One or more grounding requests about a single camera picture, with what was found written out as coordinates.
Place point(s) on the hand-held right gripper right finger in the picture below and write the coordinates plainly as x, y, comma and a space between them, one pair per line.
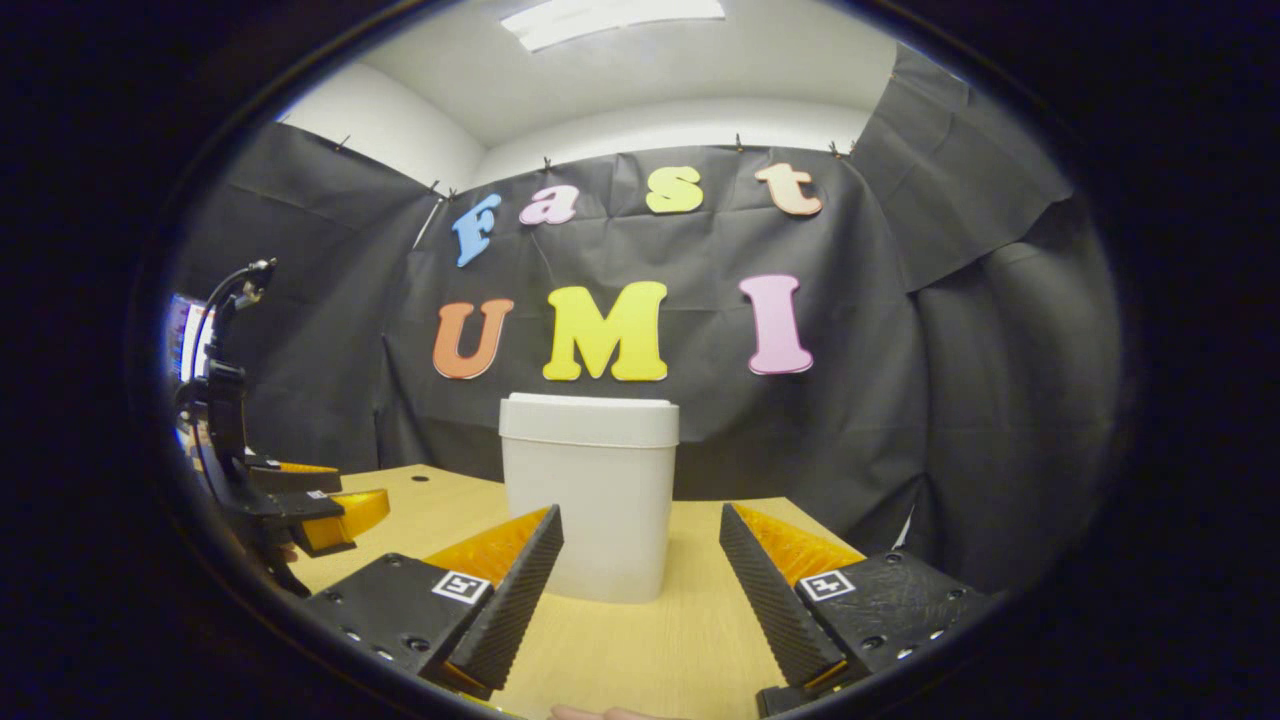
770, 600

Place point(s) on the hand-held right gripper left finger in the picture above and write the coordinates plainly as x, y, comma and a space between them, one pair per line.
520, 590

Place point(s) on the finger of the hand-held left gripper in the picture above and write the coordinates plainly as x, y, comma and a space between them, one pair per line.
345, 515
295, 477

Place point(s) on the white desktop garbage bin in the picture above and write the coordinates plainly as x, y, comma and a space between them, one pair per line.
590, 500

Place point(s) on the wooden desktop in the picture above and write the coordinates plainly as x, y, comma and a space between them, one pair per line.
640, 650

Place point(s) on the computer monitor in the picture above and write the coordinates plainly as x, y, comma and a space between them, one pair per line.
193, 340

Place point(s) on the black backdrop cloth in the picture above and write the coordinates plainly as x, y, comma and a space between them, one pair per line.
950, 350

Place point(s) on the ceiling light panel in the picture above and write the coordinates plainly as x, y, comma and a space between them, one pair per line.
610, 22

